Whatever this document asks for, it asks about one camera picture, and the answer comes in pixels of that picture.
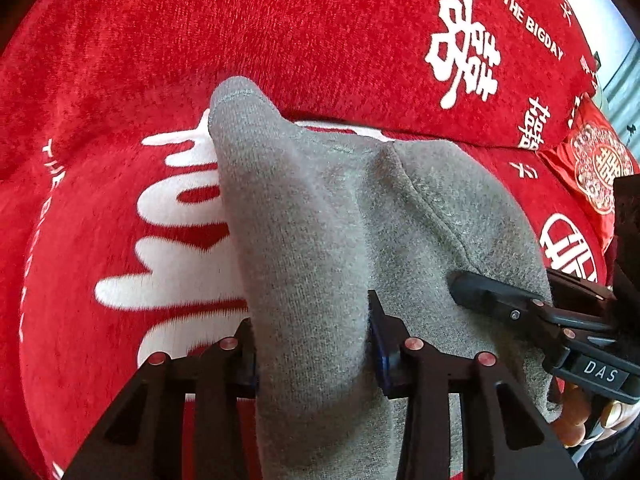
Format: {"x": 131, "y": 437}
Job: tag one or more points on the grey knit sweater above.
{"x": 325, "y": 210}

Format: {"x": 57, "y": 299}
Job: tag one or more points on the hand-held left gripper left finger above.
{"x": 250, "y": 371}

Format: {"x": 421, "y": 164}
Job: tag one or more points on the red embroidered cushion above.
{"x": 595, "y": 170}

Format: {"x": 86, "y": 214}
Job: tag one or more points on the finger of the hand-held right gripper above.
{"x": 580, "y": 286}
{"x": 492, "y": 297}

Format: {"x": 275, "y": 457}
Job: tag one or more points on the red printed blanket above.
{"x": 125, "y": 110}

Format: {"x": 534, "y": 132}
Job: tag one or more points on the person's right hand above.
{"x": 570, "y": 420}

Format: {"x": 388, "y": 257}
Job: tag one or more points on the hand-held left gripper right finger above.
{"x": 382, "y": 360}

